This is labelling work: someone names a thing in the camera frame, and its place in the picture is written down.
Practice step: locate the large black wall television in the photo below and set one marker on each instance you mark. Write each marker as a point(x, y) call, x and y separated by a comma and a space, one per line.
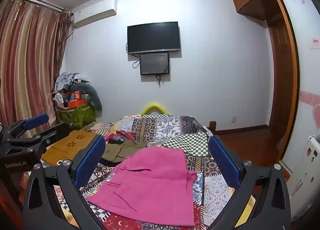
point(153, 37)

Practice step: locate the yellow bed sheet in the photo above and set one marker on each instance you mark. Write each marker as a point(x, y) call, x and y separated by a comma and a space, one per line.
point(246, 210)

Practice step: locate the patchwork printed blanket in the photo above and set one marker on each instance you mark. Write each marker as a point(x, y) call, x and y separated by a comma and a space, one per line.
point(212, 201)

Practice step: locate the white curtain rail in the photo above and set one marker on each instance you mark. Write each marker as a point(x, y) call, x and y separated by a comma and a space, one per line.
point(35, 0)

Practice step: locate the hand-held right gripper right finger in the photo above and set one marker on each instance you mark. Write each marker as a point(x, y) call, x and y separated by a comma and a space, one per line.
point(225, 163)

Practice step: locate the wooden door frame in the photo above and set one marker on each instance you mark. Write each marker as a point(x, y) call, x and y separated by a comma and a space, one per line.
point(282, 74)

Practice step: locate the orange box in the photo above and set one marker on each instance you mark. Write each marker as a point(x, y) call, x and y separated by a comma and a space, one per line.
point(76, 103)

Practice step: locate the white wall socket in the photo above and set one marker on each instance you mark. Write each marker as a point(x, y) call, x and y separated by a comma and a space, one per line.
point(233, 118)

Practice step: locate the crumpled white plastic bag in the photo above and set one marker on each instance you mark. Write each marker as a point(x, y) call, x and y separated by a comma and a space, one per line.
point(67, 79)

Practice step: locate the yellow curved object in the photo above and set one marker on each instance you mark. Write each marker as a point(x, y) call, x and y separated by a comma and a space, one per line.
point(153, 106)

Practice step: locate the striped red curtain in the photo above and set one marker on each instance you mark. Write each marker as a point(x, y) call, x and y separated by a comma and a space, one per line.
point(27, 64)

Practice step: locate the pink pants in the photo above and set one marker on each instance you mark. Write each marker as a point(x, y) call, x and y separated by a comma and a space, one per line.
point(150, 182)

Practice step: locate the green patterned bag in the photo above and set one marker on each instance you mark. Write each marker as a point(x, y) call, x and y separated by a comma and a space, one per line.
point(75, 117)

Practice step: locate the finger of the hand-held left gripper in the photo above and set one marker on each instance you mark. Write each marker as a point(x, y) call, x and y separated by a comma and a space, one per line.
point(53, 134)
point(37, 121)

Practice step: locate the dark wooden bed post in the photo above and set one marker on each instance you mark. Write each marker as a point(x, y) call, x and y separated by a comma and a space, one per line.
point(212, 127)

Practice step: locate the small black wall monitor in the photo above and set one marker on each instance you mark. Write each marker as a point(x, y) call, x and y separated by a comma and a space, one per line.
point(154, 64)

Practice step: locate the brown wooden board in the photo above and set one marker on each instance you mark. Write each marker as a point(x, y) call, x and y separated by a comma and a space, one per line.
point(65, 144)

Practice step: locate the olive green pants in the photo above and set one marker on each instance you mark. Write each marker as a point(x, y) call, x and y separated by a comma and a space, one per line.
point(122, 151)

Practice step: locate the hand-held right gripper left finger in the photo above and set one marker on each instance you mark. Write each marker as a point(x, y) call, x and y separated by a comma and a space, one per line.
point(90, 163)

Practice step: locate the white sliding door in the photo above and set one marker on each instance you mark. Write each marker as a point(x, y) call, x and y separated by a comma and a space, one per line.
point(305, 74)

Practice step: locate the white air conditioner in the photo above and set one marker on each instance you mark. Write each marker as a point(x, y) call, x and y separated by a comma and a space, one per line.
point(93, 12)

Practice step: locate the red patterned cloth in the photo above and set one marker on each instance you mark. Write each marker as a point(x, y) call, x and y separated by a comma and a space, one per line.
point(123, 135)

